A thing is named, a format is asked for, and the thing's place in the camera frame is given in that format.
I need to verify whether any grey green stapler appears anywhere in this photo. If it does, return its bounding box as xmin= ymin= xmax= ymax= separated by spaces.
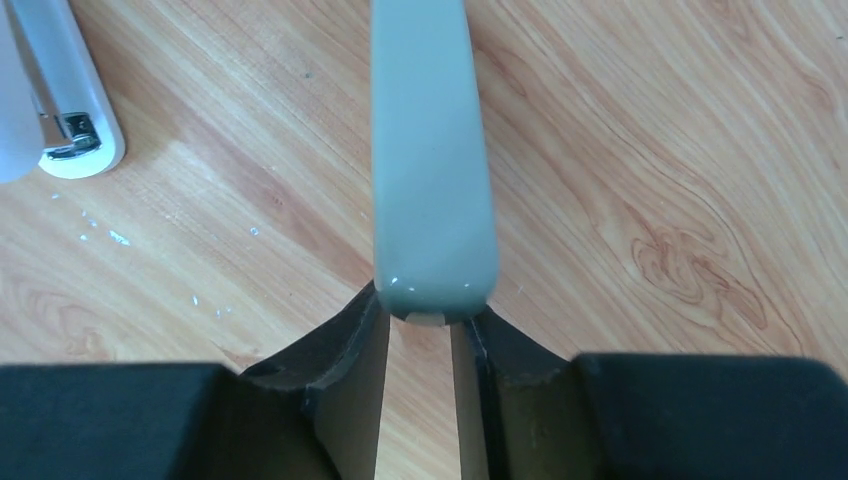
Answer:
xmin=370 ymin=1 xmax=499 ymax=326

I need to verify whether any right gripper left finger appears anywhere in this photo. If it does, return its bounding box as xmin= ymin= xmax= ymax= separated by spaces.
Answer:
xmin=1 ymin=285 xmax=390 ymax=479

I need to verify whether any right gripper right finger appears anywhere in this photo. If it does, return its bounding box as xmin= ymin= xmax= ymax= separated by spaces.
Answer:
xmin=450 ymin=310 xmax=847 ymax=479

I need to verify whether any white stapler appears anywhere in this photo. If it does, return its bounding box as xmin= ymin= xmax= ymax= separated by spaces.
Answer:
xmin=1 ymin=0 xmax=126 ymax=183

